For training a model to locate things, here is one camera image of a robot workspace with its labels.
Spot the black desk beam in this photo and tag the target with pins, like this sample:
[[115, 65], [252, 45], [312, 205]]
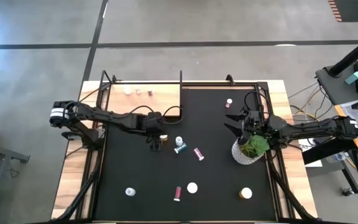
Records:
[[328, 149]]

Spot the wooden tray board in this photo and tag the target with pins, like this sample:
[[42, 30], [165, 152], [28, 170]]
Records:
[[166, 99]]

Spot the white pill bottle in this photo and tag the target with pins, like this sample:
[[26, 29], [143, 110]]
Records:
[[179, 141], [130, 192], [128, 90]]

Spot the clear water bottle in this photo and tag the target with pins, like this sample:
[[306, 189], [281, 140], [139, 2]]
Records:
[[336, 157]]

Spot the blue pill bottle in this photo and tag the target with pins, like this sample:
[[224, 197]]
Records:
[[180, 148]]

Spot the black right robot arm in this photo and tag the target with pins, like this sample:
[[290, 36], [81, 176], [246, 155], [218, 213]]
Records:
[[315, 127]]

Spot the caster wheel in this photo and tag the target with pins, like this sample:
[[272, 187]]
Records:
[[347, 192]]

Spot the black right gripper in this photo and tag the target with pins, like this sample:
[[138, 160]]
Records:
[[256, 130]]

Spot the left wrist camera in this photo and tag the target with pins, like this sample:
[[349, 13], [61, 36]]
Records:
[[155, 118]]

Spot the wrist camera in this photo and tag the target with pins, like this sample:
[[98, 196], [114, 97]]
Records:
[[254, 116], [155, 118]]

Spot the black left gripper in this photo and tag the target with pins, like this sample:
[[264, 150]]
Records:
[[152, 130]]

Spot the black metal table frame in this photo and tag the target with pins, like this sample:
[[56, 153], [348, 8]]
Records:
[[190, 84]]

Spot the white paper sheet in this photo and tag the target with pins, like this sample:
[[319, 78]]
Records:
[[304, 144]]

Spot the grey side table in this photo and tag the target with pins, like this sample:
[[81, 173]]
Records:
[[334, 87]]

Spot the black pole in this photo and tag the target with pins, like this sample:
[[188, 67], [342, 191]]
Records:
[[353, 56]]

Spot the black table mat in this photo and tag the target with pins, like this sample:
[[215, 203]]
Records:
[[154, 174]]

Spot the teal block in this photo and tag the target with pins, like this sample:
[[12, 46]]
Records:
[[353, 78]]

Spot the wood-edged desk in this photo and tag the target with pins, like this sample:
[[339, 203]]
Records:
[[346, 115]]

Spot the dark mat striped edges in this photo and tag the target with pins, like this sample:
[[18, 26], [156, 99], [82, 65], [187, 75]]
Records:
[[353, 9]]

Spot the succulent in white pot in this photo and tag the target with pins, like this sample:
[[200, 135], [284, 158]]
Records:
[[242, 155]]

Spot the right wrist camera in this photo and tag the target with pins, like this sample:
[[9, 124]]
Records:
[[254, 116]]

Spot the small pink pill bottle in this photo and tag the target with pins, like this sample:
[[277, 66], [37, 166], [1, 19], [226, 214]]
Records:
[[138, 91], [228, 102]]

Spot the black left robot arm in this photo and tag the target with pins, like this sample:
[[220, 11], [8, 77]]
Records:
[[104, 116]]

